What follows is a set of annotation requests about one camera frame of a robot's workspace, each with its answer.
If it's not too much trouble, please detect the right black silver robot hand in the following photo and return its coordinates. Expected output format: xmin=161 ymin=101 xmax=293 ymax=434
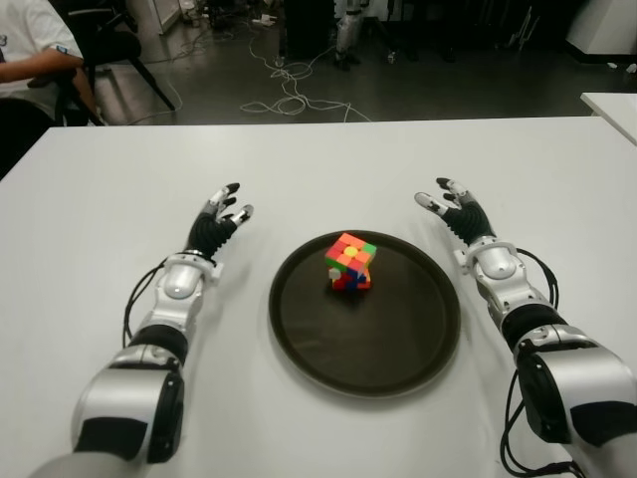
xmin=413 ymin=176 xmax=498 ymax=248

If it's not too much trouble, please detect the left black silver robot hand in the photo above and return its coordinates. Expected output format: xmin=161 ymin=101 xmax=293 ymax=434
xmin=184 ymin=182 xmax=256 ymax=261

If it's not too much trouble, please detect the multicoloured Rubik's cube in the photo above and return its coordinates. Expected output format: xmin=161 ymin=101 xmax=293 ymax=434
xmin=324 ymin=231 xmax=378 ymax=291

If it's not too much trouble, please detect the dark brown round plate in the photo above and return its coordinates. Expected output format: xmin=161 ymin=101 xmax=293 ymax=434
xmin=268 ymin=229 xmax=462 ymax=398

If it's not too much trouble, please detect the white side table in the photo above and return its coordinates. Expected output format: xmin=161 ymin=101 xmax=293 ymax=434
xmin=579 ymin=92 xmax=637 ymax=146

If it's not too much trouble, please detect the black office chair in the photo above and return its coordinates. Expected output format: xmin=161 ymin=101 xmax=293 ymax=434
xmin=27 ymin=0 xmax=178 ymax=126

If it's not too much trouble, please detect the white low cabinet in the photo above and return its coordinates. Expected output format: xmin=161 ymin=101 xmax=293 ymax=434
xmin=156 ymin=0 xmax=189 ymax=36

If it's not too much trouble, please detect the black cabinet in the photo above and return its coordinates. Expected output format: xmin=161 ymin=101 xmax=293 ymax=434
xmin=283 ymin=0 xmax=339 ymax=61

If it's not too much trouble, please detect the white column with black base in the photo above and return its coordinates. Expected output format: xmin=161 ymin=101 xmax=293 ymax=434
xmin=564 ymin=0 xmax=637 ymax=65

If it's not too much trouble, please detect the person in white shirt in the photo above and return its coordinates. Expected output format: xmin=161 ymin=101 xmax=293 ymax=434
xmin=0 ymin=0 xmax=101 ymax=180

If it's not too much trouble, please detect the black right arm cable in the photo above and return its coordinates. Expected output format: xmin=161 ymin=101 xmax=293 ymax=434
xmin=517 ymin=246 xmax=561 ymax=313

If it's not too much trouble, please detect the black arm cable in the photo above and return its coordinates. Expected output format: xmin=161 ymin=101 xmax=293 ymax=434
xmin=122 ymin=258 xmax=168 ymax=348
xmin=517 ymin=246 xmax=561 ymax=313

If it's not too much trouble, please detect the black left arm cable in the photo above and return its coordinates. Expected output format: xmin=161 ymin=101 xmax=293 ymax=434
xmin=122 ymin=258 xmax=168 ymax=348

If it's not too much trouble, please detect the white cable on floor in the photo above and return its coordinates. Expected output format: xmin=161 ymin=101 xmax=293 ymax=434
xmin=240 ymin=29 xmax=372 ymax=122

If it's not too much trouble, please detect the grey folding metal frame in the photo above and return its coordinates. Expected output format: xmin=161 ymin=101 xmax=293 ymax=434
xmin=507 ymin=0 xmax=542 ymax=54

